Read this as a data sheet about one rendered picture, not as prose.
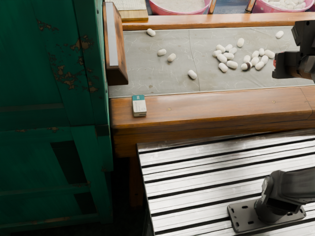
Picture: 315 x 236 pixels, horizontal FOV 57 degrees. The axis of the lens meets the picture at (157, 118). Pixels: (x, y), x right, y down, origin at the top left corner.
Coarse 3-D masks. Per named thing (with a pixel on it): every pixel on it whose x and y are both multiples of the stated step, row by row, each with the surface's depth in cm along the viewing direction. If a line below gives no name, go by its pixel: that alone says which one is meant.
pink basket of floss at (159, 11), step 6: (150, 0) 109; (204, 0) 119; (150, 6) 114; (156, 6) 108; (156, 12) 112; (162, 12) 109; (168, 12) 107; (174, 12) 106; (180, 12) 106; (186, 12) 106; (192, 12) 107; (198, 12) 108
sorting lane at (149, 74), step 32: (128, 32) 102; (160, 32) 103; (192, 32) 104; (224, 32) 106; (256, 32) 107; (288, 32) 109; (128, 64) 93; (160, 64) 94; (192, 64) 95; (128, 96) 85
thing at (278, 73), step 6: (276, 54) 72; (282, 54) 71; (276, 60) 72; (282, 60) 72; (300, 60) 67; (276, 66) 72; (282, 66) 72; (288, 66) 71; (276, 72) 72; (282, 72) 73; (288, 72) 72; (294, 72) 69; (276, 78) 73; (282, 78) 73
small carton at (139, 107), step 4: (132, 96) 80; (136, 96) 80; (140, 96) 80; (132, 100) 79; (136, 100) 79; (140, 100) 79; (144, 100) 79; (132, 104) 80; (136, 104) 78; (140, 104) 78; (144, 104) 78; (136, 108) 77; (140, 108) 77; (144, 108) 78; (136, 112) 77; (140, 112) 77; (144, 112) 77; (136, 116) 78
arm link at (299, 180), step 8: (272, 176) 68; (280, 176) 64; (288, 176) 61; (296, 176) 58; (304, 176) 54; (312, 176) 51; (280, 184) 62; (288, 184) 60; (296, 184) 57; (304, 184) 54; (312, 184) 51; (272, 192) 65; (280, 192) 62; (288, 192) 59; (296, 192) 56; (304, 192) 53; (312, 192) 50; (280, 200) 66; (288, 200) 63; (296, 200) 62; (304, 200) 58; (312, 200) 56
